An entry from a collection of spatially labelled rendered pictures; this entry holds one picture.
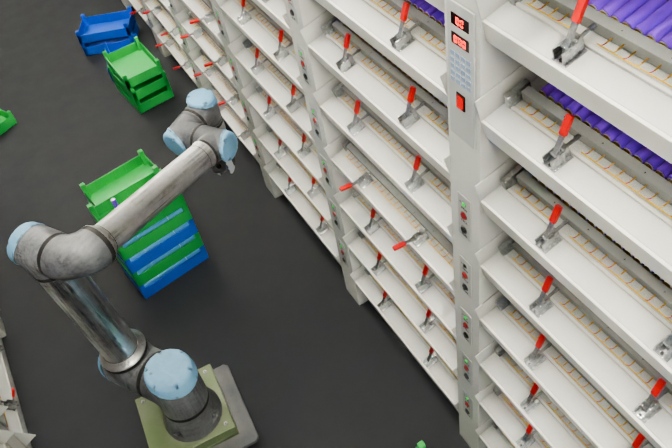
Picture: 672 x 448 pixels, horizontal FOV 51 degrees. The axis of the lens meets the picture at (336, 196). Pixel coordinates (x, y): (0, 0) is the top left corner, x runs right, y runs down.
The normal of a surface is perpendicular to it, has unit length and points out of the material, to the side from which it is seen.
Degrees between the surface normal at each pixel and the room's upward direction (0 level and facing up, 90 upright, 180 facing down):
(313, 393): 0
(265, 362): 0
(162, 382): 3
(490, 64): 90
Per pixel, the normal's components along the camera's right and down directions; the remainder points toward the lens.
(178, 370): -0.08, -0.70
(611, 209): -0.36, -0.55
